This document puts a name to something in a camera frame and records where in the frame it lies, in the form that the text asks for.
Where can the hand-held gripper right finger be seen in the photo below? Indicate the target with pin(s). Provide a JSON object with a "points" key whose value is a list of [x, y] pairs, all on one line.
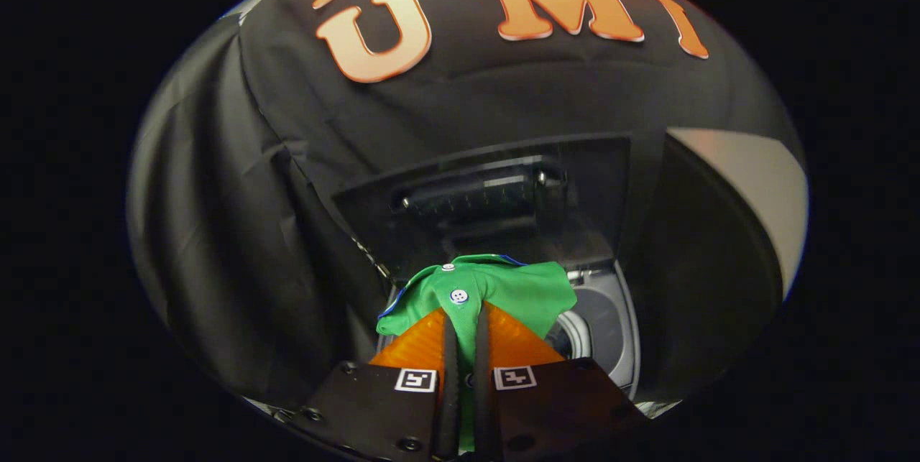
{"points": [[483, 390]]}

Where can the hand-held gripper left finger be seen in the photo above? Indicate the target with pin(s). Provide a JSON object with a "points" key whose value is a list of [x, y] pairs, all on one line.
{"points": [[448, 390]]}

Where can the green polo shirt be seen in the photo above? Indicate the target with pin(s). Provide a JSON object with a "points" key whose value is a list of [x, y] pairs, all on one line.
{"points": [[517, 289]]}

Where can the grey washing machine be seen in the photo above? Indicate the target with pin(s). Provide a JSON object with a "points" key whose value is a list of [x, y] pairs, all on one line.
{"points": [[611, 318]]}

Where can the dark washing machine lid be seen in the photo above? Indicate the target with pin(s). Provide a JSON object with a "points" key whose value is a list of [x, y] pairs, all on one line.
{"points": [[582, 189]]}

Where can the black backdrop cloth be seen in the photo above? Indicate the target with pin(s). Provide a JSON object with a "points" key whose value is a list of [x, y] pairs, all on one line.
{"points": [[215, 196]]}

